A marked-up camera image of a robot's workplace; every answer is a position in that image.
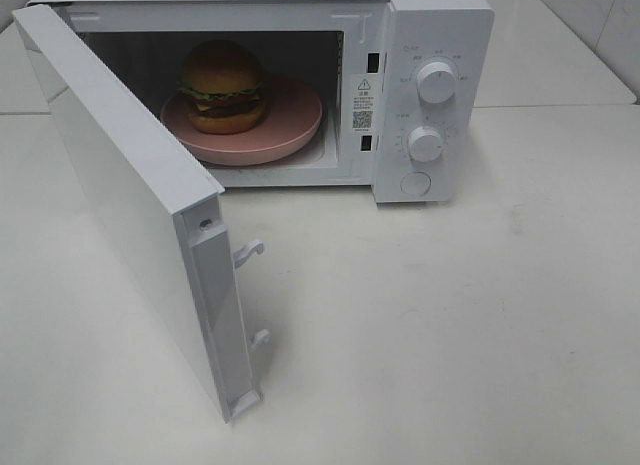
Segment lower white control knob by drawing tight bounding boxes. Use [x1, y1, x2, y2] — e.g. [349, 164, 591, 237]
[407, 126, 444, 163]

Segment white microwave door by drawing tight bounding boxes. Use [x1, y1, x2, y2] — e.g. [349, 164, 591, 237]
[14, 5, 270, 421]

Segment round white door button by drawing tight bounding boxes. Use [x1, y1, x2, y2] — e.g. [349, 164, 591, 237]
[400, 172, 431, 197]

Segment upper white control knob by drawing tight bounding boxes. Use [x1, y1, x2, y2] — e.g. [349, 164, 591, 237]
[415, 57, 458, 104]

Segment white warning label sticker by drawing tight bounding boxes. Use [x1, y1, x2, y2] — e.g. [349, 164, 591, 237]
[348, 73, 380, 133]

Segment white control knob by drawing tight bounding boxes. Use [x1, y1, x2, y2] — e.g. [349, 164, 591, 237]
[415, 57, 458, 104]
[407, 126, 444, 163]

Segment pink round plate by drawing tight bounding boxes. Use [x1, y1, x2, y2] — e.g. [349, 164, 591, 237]
[160, 74, 323, 167]

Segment toy hamburger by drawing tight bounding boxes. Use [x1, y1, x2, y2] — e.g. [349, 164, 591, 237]
[179, 40, 267, 135]

